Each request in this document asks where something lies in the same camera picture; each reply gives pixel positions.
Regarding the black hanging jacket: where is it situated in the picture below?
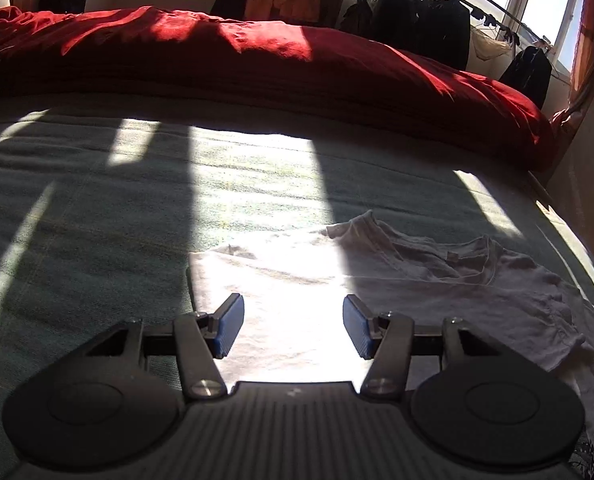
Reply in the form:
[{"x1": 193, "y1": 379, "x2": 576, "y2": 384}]
[{"x1": 498, "y1": 46, "x2": 552, "y2": 108}]

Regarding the cream hanging garment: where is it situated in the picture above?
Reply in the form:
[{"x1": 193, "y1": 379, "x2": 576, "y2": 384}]
[{"x1": 470, "y1": 27, "x2": 512, "y2": 61}]

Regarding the red duvet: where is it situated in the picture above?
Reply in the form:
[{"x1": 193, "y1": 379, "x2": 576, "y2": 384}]
[{"x1": 0, "y1": 6, "x2": 556, "y2": 171}]

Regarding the dark hanging jacket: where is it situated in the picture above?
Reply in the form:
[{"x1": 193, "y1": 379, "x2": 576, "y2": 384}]
[{"x1": 340, "y1": 0, "x2": 470, "y2": 70}]

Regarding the white printed t-shirt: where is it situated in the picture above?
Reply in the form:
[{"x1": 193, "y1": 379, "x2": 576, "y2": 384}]
[{"x1": 189, "y1": 212, "x2": 594, "y2": 452}]

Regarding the green plaid bed blanket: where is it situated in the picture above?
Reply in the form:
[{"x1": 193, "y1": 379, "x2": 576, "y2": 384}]
[{"x1": 0, "y1": 102, "x2": 594, "y2": 479}]

